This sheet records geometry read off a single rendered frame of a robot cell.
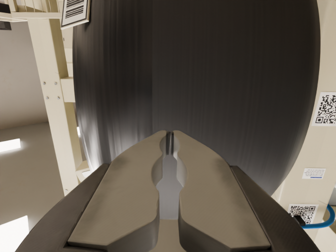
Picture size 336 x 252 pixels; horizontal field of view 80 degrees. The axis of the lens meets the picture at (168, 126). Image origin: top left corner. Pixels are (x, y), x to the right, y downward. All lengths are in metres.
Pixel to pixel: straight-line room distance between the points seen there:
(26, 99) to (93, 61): 8.26
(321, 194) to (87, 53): 0.61
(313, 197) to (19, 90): 8.28
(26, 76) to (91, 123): 8.13
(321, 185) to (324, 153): 0.09
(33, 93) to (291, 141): 8.35
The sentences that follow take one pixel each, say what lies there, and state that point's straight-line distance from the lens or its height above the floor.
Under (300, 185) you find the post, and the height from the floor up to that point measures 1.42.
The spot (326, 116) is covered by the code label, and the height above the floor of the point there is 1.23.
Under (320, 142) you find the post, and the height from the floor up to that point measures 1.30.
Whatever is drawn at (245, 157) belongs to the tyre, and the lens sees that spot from 0.25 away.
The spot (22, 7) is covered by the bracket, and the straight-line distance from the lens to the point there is 1.02.
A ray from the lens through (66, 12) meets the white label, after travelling 0.28.
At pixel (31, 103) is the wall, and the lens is 8.52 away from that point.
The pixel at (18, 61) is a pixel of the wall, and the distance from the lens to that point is 8.33.
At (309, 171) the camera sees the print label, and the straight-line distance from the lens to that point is 0.60.
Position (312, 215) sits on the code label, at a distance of 0.70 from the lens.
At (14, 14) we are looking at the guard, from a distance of 1.01.
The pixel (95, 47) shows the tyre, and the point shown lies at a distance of 0.24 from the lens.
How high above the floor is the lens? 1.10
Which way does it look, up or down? 21 degrees up
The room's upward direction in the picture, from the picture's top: 179 degrees counter-clockwise
